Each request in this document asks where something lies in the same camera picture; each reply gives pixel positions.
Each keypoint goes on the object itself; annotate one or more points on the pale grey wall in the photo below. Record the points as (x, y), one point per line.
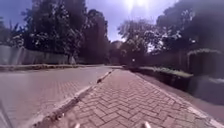
(33, 56)

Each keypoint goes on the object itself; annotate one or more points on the red brick path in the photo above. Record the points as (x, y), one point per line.
(130, 100)

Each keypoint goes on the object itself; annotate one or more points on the concrete drainage channel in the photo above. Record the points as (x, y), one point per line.
(200, 101)

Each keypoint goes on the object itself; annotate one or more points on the low green hedge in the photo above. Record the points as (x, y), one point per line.
(170, 71)

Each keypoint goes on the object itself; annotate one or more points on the pale concrete kerb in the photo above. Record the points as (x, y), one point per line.
(83, 93)

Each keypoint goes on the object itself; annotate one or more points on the robot's own part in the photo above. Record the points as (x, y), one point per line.
(77, 125)
(147, 125)

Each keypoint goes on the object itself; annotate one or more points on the dark boundary wall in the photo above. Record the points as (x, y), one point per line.
(206, 63)

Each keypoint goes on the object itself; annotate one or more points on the grey paved road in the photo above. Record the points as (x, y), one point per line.
(40, 90)

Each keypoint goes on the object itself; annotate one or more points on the row of tall trees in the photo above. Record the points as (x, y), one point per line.
(53, 26)
(200, 23)

